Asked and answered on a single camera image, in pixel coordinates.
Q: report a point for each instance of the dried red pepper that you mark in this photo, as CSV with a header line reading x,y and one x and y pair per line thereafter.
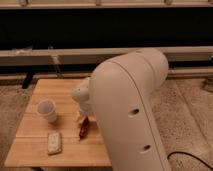
x,y
84,128

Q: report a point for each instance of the white sponge block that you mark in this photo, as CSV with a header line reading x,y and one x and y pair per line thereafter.
x,y
54,143

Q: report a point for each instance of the white plastic cup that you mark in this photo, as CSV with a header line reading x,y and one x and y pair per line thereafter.
x,y
47,109

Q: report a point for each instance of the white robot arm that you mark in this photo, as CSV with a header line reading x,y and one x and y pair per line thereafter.
x,y
117,95

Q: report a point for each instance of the white wall rail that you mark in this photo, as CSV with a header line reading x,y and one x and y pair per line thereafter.
x,y
29,57

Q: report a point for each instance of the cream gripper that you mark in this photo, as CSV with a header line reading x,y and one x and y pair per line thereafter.
x,y
80,116

